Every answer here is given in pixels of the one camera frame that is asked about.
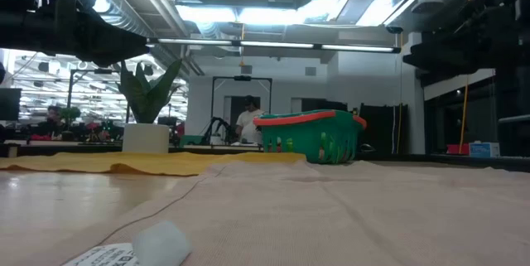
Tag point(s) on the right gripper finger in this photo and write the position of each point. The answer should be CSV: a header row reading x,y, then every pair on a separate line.
x,y
447,59

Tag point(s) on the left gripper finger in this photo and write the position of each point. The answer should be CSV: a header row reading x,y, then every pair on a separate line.
x,y
107,42

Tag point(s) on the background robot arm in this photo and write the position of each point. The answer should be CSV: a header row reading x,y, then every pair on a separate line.
x,y
217,125

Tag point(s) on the artificial plant white pot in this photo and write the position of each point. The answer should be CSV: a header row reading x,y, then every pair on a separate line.
x,y
145,104

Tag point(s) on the round background bush plant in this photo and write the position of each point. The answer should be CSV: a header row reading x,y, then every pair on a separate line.
x,y
70,113

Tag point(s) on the black panel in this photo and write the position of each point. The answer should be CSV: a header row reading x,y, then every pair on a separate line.
x,y
385,123

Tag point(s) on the red bin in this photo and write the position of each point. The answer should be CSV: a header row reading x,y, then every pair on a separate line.
x,y
457,149

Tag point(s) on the person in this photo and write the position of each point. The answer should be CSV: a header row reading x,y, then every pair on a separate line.
x,y
51,123
249,125

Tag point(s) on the blue white box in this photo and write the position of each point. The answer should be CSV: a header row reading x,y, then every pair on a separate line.
x,y
484,150

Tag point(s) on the yellow cloth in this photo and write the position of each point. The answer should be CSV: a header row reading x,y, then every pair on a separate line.
x,y
124,162

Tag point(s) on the teal basket orange rim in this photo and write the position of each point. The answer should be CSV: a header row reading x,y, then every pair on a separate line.
x,y
310,135

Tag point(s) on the pale pink cloth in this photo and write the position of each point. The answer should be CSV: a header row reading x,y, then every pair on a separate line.
x,y
393,224

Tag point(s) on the white cloth label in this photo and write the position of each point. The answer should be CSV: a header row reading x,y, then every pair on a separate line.
x,y
161,245

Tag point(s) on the black vertical post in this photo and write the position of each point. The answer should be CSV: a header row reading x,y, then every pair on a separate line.
x,y
523,100

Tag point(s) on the black aluminium table frame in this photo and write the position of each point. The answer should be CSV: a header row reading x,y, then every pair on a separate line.
x,y
455,161

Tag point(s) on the black background rig frame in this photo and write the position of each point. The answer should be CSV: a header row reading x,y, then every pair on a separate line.
x,y
223,78

